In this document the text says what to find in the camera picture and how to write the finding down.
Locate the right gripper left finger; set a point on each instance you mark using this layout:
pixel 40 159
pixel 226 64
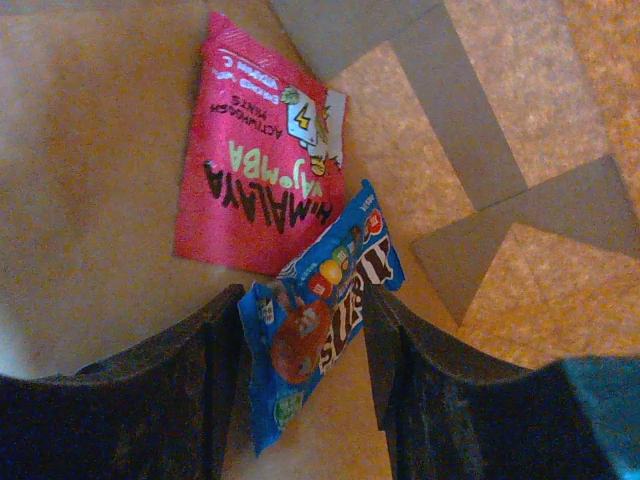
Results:
pixel 158 410

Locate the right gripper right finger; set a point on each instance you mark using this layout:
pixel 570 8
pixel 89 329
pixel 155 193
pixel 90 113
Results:
pixel 451 411

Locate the blue M&Ms candy packet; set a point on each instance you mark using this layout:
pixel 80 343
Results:
pixel 298 325

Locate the red snack packet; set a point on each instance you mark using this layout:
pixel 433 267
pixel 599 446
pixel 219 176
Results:
pixel 263 175

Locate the brown paper bag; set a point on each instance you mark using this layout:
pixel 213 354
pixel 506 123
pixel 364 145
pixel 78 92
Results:
pixel 472 101

